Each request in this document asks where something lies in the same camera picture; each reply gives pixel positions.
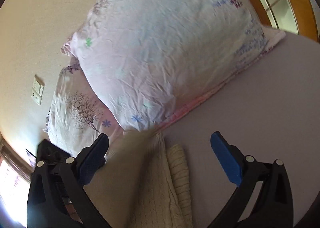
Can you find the wall switch plate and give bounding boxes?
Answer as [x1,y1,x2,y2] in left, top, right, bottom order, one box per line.
[31,75,44,105]

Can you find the white floral pillow left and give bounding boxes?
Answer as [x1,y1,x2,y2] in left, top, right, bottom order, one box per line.
[46,57,123,156]

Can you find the wooden window frame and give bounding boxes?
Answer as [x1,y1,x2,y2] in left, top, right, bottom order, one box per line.
[0,134,33,182]

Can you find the lilac bed sheet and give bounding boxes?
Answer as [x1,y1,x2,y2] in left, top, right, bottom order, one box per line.
[82,31,320,228]

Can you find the pink floral pillow right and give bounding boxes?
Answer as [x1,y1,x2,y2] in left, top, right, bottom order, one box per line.
[61,0,285,131]

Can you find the beige knit sweater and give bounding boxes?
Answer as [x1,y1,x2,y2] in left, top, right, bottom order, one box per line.
[104,132,193,227]

